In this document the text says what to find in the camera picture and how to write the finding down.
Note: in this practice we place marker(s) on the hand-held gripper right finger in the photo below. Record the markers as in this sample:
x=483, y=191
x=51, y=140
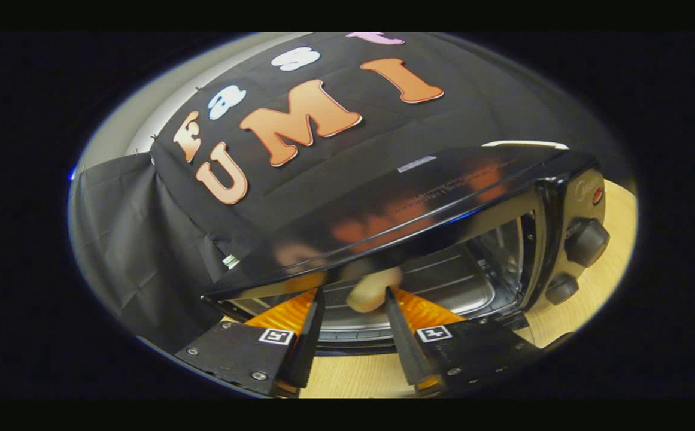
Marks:
x=404, y=341

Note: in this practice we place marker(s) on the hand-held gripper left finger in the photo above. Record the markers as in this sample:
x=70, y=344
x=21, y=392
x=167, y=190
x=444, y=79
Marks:
x=310, y=341

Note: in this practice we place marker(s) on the tan bread roll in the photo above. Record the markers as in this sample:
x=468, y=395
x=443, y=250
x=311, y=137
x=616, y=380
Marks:
x=371, y=293

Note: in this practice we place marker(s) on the black toaster oven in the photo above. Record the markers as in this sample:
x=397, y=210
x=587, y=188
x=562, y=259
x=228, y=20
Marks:
x=383, y=203

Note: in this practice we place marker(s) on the white box appliance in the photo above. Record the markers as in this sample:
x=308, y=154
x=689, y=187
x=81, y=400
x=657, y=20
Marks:
x=524, y=144

